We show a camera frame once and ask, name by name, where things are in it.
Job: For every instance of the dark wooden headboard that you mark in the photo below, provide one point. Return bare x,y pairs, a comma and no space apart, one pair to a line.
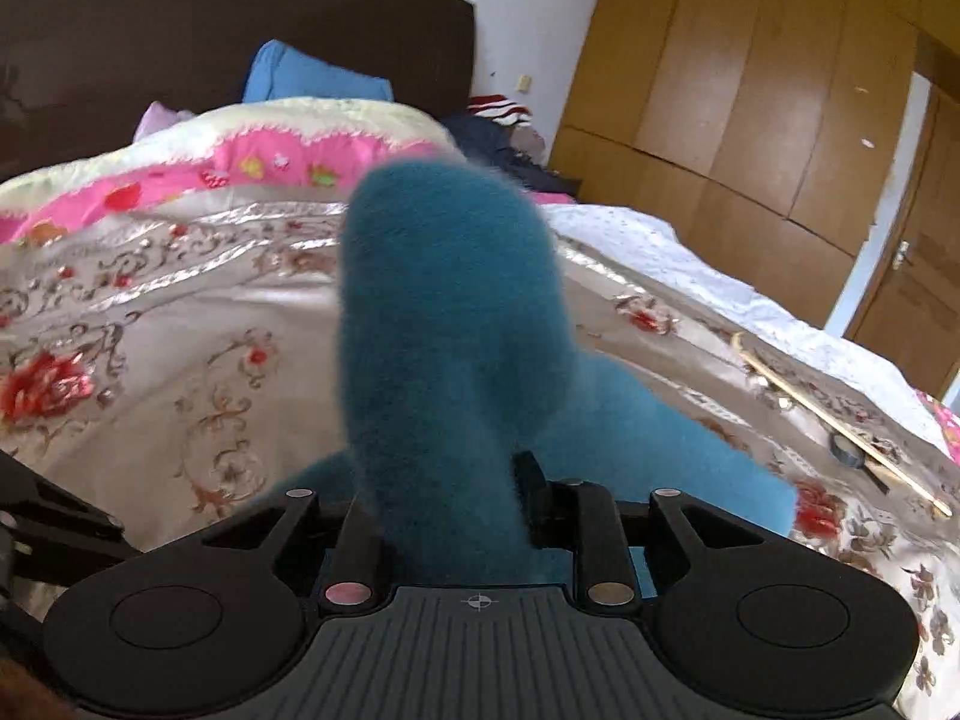
187,15

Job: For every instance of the blue fuzzy flower-pattern sweater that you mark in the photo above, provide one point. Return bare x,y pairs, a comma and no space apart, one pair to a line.
442,315

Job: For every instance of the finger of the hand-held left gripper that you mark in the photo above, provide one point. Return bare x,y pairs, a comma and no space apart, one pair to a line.
60,521

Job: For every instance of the red white striped cloth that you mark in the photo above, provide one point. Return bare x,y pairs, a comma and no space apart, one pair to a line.
499,109

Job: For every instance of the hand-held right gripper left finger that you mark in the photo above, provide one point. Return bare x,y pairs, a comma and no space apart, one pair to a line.
360,540

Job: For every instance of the blue pillow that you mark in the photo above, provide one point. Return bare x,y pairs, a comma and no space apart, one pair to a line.
307,79

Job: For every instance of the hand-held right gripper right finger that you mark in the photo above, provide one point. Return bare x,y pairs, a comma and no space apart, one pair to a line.
534,502

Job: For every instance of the dark navy clothes pile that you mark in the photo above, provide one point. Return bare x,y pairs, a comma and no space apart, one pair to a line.
480,135

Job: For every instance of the wooden door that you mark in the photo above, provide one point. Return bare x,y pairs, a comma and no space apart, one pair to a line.
930,277

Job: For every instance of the white bed sheet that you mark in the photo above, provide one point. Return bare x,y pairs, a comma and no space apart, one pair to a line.
675,255

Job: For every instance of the wooden wardrobe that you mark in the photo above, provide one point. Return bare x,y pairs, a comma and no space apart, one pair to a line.
750,90

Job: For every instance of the black magnifying glass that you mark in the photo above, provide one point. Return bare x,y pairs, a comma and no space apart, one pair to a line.
846,451

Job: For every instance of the long wooden stick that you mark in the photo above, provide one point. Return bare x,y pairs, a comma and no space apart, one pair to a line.
825,420

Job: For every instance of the pale pink pillow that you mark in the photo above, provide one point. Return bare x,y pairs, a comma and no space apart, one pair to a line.
161,121

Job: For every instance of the pink printed quilt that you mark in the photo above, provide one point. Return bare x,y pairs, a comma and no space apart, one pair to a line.
247,157

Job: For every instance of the floral satin bedspread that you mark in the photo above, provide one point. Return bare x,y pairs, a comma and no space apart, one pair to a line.
187,360

